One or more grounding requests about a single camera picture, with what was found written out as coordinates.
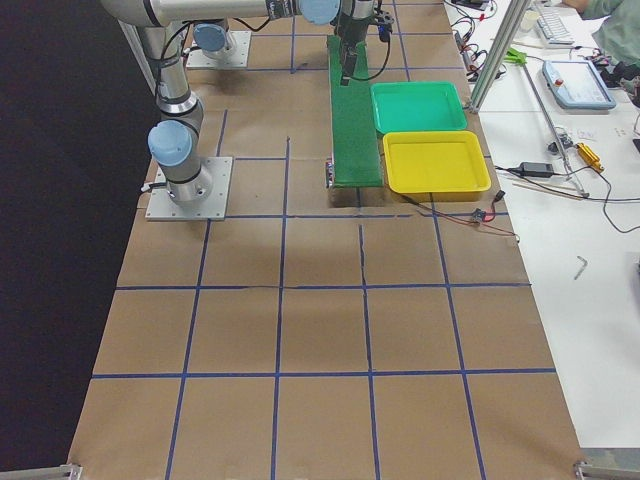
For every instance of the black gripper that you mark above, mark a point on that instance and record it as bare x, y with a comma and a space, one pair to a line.
353, 31

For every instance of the green plastic tray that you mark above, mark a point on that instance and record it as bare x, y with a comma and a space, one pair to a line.
417, 106

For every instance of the green conveyor belt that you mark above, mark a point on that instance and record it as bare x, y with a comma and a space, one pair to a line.
355, 160

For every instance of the yellow plastic tray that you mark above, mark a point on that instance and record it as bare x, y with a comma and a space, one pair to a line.
448, 163

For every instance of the white keyboard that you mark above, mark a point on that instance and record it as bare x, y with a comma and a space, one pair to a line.
551, 28

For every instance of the black power adapter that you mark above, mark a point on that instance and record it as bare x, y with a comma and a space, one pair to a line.
537, 169

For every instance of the teach pendant tablet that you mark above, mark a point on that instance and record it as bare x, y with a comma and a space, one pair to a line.
577, 85

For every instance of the gold resistor block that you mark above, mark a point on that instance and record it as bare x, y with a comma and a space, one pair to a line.
590, 158

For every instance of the metal allen key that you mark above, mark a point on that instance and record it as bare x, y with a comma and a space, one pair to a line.
582, 267

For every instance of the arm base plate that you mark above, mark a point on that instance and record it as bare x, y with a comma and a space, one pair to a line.
219, 50
206, 197

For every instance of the green handled reacher tool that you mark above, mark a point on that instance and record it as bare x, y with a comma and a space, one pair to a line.
520, 58

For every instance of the aluminium frame post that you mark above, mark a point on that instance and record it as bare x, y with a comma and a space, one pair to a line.
513, 16

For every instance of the small circuit board with wires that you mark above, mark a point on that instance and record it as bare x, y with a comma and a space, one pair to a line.
479, 216

